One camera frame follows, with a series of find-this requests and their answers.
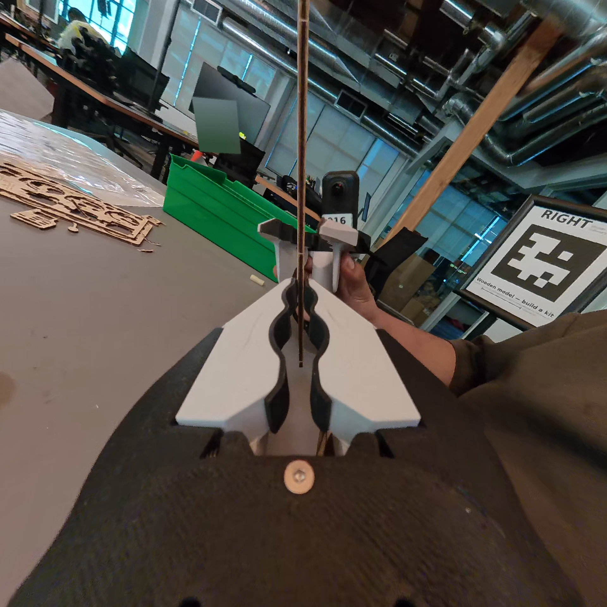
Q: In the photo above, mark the small pale wax stick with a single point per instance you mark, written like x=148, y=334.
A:
x=257, y=280

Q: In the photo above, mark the green plastic bin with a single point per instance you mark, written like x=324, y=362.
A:
x=213, y=213

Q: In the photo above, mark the grey desk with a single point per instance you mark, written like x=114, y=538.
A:
x=95, y=308

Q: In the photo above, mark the stacked wooden part sheets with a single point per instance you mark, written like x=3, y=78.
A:
x=71, y=204

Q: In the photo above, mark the large clear plastic sheet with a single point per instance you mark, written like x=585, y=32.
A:
x=71, y=142

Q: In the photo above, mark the brown cardboard boxes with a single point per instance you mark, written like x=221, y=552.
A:
x=412, y=284

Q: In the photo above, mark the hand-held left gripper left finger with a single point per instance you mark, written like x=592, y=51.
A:
x=227, y=379

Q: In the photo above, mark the person's brown shirt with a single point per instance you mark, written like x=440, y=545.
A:
x=545, y=427

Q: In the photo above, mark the person's right forearm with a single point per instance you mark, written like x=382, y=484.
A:
x=417, y=346

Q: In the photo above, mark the long wooden background table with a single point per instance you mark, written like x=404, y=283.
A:
x=118, y=109

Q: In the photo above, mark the wooden puzzle part sheet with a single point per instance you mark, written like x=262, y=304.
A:
x=302, y=142

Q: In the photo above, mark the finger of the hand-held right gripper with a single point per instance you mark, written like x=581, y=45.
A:
x=339, y=234
x=286, y=256

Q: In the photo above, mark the framed black-white marker sign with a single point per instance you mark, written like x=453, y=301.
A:
x=540, y=256

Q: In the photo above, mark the dark computer monitor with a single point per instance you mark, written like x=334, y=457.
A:
x=251, y=109

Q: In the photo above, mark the person's right hand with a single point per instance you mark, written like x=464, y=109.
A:
x=358, y=289

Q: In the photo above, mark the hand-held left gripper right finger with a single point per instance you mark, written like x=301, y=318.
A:
x=374, y=379

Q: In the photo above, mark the wooden support post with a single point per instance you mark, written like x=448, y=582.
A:
x=474, y=133

